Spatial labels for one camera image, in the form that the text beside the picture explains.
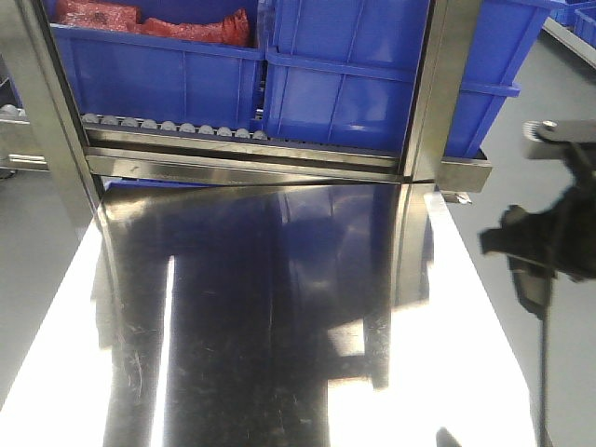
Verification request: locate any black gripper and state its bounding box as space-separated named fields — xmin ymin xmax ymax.
xmin=480 ymin=120 xmax=595 ymax=280

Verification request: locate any grey brake pad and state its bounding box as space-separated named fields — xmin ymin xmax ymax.
xmin=512 ymin=264 xmax=553 ymax=320

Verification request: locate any blue bins far right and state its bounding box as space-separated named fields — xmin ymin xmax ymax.
xmin=549 ymin=1 xmax=596 ymax=47

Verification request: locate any blue plastic bin right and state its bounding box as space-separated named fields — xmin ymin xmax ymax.
xmin=264 ymin=1 xmax=560 ymax=157

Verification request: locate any blue plastic bin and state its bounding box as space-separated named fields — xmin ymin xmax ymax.
xmin=44 ymin=1 xmax=265 ymax=129
xmin=264 ymin=1 xmax=560 ymax=157

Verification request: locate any blue plastic bin left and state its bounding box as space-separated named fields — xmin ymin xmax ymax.
xmin=44 ymin=1 xmax=265 ymax=129

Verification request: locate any red mesh bag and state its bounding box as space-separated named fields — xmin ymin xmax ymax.
xmin=55 ymin=1 xmax=251 ymax=47

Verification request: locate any stainless steel rack frame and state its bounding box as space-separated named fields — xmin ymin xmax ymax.
xmin=1 ymin=1 xmax=492 ymax=229

